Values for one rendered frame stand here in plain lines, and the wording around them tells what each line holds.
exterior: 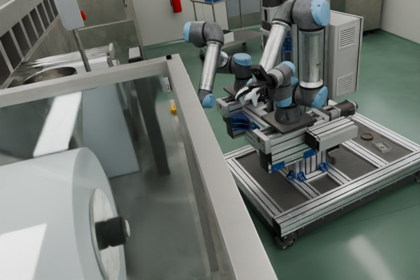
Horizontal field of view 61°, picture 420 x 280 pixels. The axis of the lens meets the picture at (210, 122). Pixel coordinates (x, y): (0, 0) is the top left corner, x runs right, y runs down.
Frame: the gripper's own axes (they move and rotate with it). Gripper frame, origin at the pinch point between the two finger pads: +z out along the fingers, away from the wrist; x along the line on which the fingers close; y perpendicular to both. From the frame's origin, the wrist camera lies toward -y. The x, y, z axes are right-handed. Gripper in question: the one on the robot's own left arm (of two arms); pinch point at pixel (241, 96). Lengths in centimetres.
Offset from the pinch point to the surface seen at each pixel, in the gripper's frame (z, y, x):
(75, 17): 42, -44, 18
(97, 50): 25, -28, 45
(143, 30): -279, 34, 426
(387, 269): -53, 129, -31
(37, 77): 59, -31, 21
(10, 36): 45, -41, 68
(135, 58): 22.8, -23.9, 25.0
